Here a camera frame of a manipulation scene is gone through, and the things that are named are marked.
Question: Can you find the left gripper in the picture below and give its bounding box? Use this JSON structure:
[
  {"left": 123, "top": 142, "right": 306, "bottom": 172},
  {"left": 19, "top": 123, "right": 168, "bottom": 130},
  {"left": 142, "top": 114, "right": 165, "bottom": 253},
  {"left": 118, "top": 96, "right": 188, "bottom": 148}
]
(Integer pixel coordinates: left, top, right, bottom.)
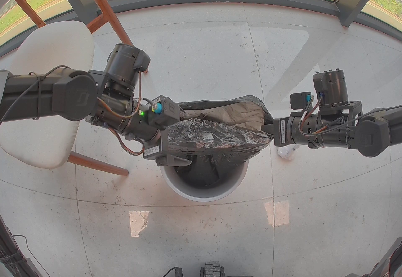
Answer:
[{"left": 124, "top": 102, "right": 194, "bottom": 167}]

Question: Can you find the white cushioned wooden chair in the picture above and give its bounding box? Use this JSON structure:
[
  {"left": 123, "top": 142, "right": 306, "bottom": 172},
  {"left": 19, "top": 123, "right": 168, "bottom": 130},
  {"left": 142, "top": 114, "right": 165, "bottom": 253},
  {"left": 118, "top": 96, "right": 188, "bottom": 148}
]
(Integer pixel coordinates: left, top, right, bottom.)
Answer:
[{"left": 0, "top": 0, "right": 150, "bottom": 176}]

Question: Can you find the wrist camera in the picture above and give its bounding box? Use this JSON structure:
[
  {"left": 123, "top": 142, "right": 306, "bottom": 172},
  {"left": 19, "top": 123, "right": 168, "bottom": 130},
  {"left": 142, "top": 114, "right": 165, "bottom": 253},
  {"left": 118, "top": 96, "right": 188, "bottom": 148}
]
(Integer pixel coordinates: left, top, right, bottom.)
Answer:
[
  {"left": 290, "top": 91, "right": 315, "bottom": 119},
  {"left": 147, "top": 96, "right": 180, "bottom": 130}
]

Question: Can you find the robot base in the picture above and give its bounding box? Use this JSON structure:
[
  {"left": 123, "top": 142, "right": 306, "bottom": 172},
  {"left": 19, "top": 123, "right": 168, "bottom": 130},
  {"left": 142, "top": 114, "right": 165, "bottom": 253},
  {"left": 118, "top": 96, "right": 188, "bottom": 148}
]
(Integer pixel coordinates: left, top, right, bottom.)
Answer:
[{"left": 180, "top": 261, "right": 255, "bottom": 277}]

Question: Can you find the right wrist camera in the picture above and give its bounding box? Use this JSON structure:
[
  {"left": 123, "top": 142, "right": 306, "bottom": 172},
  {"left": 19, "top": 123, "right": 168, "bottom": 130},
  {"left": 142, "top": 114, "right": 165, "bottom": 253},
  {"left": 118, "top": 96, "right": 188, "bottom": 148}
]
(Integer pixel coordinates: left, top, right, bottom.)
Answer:
[{"left": 290, "top": 91, "right": 315, "bottom": 119}]

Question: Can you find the window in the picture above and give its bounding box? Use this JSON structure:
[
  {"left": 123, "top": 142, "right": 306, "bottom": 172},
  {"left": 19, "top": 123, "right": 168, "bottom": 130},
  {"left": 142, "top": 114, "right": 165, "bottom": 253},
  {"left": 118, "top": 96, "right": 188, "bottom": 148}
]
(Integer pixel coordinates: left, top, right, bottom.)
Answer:
[{"left": 0, "top": 0, "right": 402, "bottom": 58}]

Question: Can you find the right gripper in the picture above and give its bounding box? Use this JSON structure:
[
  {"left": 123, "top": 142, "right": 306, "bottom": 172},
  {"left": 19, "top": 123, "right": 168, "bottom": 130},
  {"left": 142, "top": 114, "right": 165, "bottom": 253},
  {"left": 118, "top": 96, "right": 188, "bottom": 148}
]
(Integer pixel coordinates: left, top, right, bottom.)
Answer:
[{"left": 273, "top": 116, "right": 320, "bottom": 148}]

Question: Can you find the black plastic bag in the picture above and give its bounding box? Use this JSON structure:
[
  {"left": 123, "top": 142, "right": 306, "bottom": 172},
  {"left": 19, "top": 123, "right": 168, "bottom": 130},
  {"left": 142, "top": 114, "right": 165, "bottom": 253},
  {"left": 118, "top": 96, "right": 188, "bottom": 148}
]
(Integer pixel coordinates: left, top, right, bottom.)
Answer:
[{"left": 166, "top": 95, "right": 274, "bottom": 187}]

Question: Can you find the crumpled white paper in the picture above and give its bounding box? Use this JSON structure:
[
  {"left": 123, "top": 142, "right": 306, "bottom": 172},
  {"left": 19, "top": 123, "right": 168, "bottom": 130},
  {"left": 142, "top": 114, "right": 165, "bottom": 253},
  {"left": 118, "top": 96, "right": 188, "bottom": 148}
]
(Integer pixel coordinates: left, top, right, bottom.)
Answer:
[{"left": 277, "top": 144, "right": 298, "bottom": 160}]

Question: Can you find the white trash bin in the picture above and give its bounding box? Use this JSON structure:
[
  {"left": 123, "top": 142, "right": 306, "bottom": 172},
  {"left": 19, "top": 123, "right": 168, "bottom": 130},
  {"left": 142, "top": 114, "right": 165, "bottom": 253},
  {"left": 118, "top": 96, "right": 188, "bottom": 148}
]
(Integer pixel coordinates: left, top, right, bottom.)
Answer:
[{"left": 160, "top": 156, "right": 249, "bottom": 201}]

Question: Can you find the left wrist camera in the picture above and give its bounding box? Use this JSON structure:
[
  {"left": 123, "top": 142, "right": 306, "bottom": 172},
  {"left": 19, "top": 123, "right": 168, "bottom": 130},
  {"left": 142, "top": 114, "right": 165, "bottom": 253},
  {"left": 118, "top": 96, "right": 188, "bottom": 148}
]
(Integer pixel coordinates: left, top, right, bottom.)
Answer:
[{"left": 147, "top": 96, "right": 180, "bottom": 130}]

